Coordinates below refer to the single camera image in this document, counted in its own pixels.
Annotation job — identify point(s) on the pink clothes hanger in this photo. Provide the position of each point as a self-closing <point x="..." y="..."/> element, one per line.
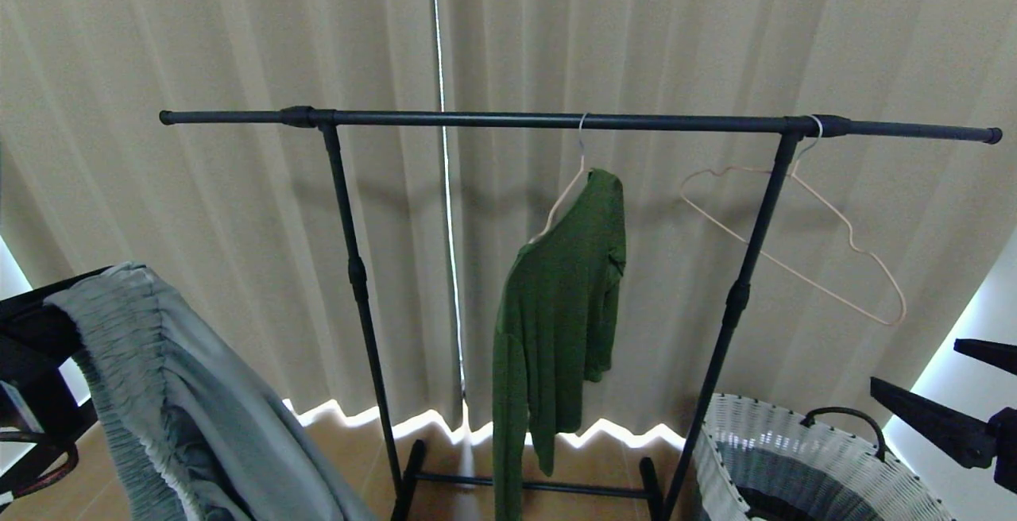
<point x="561" y="205"/>
<point x="794" y="267"/>

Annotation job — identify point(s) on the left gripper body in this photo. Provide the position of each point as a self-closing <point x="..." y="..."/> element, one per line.
<point x="32" y="346"/>

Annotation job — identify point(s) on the white laundry basket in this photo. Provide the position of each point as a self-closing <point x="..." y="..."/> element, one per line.
<point x="794" y="441"/>

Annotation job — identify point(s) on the black clothes rack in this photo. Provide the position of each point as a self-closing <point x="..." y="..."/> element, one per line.
<point x="477" y="119"/>

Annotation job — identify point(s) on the green long-sleeved shirt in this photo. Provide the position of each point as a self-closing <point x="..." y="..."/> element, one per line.
<point x="556" y="306"/>

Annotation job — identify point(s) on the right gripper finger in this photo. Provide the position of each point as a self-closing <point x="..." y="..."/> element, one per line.
<point x="993" y="354"/>
<point x="929" y="422"/>

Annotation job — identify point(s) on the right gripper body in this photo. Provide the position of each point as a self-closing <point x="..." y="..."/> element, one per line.
<point x="1007" y="449"/>

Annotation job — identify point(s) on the pale grey shorts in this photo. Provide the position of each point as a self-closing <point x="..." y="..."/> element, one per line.
<point x="199" y="394"/>

